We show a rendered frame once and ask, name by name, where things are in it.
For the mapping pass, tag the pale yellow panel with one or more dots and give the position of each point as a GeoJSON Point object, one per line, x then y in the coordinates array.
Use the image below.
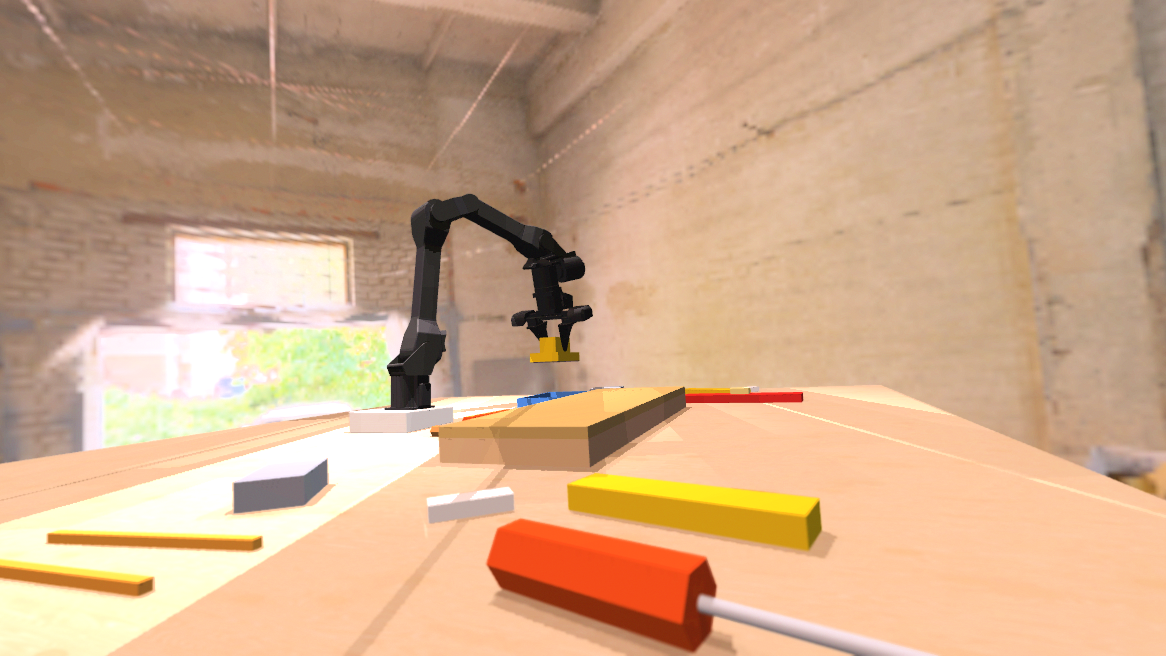
{"type": "Point", "coordinates": [574, 431]}

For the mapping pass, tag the blue shallow tray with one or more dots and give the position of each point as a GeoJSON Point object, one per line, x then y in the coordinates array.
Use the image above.
{"type": "Point", "coordinates": [534, 399]}

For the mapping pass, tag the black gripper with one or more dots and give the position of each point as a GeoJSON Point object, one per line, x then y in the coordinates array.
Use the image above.
{"type": "Point", "coordinates": [549, 305]}

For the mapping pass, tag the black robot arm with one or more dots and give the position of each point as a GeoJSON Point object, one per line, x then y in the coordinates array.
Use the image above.
{"type": "Point", "coordinates": [423, 343]}

